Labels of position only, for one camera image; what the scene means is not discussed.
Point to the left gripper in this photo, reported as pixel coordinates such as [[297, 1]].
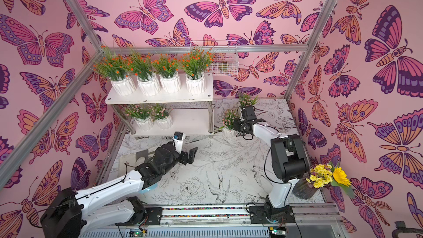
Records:
[[191, 156]]

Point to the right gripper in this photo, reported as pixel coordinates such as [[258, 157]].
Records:
[[244, 124]]

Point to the pink plant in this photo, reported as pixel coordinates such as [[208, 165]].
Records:
[[141, 115], [162, 116], [247, 100], [229, 118]]

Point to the orange plant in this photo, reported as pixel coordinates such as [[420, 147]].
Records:
[[167, 69], [195, 64], [115, 68], [140, 65]]

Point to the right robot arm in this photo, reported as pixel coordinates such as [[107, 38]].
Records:
[[289, 162]]

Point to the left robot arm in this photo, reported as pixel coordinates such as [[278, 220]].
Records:
[[73, 213]]

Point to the white two-tier rack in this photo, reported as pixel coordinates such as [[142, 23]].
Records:
[[192, 114]]

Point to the yellow flower bouquet vase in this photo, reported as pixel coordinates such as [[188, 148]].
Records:
[[321, 176]]

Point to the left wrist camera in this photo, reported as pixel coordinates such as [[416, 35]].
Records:
[[178, 139]]

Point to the white wire basket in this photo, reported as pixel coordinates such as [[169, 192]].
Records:
[[224, 53]]

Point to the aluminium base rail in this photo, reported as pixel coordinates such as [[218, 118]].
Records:
[[317, 220]]

